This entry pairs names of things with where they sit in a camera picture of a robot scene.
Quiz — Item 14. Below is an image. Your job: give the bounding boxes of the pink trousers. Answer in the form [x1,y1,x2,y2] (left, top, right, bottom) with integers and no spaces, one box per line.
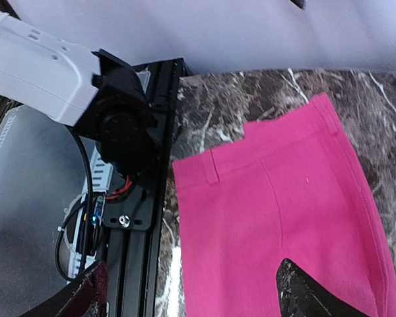
[173,94,396,316]

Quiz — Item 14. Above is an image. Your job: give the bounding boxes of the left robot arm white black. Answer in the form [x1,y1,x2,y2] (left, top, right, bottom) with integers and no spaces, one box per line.
[0,11,157,176]

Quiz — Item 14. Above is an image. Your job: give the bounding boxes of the white slotted cable duct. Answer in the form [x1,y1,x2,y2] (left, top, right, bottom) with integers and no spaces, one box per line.
[63,149,113,279]

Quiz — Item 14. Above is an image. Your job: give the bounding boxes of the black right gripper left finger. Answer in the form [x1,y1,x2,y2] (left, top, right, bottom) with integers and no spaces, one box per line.
[23,260,109,317]

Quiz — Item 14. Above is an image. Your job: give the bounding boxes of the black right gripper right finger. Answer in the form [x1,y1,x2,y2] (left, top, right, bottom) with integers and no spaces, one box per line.
[275,258,380,316]

